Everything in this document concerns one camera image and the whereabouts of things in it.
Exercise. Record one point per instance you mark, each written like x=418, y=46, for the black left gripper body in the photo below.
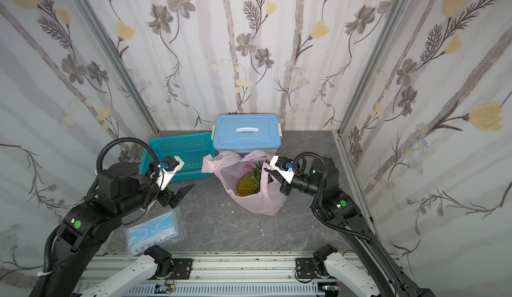
x=163, y=195

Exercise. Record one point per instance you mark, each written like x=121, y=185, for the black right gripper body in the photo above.
x=285, y=183

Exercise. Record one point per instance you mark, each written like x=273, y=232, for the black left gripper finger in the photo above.
x=165, y=199
x=177, y=197

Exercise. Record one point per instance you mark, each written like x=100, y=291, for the pink plastic bag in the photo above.
x=229, y=167

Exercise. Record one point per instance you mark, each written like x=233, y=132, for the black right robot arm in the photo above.
x=382, y=276

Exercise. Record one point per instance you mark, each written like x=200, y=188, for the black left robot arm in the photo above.
x=86, y=227

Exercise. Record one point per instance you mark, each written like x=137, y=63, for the packet of blue face masks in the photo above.
x=162, y=230

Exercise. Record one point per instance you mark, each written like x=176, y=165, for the blue lidded storage box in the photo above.
x=244, y=133

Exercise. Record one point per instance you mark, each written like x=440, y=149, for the teal plastic basket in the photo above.
x=191, y=148

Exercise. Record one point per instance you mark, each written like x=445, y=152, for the small green circuit board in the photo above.
x=164, y=289

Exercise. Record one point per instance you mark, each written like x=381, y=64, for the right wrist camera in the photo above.
x=285, y=165

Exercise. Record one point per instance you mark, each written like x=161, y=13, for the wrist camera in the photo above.
x=285, y=165
x=167, y=169

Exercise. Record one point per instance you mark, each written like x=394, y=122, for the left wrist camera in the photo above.
x=167, y=169

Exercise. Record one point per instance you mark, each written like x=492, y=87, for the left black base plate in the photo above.
x=180, y=269

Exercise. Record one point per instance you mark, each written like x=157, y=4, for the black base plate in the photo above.
x=180, y=269
x=305, y=269

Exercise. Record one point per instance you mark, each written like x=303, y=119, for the aluminium mounting rail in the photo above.
x=116, y=275

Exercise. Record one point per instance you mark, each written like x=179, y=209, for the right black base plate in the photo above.
x=305, y=269

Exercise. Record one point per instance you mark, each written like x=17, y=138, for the white slotted cable duct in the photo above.
x=224, y=289

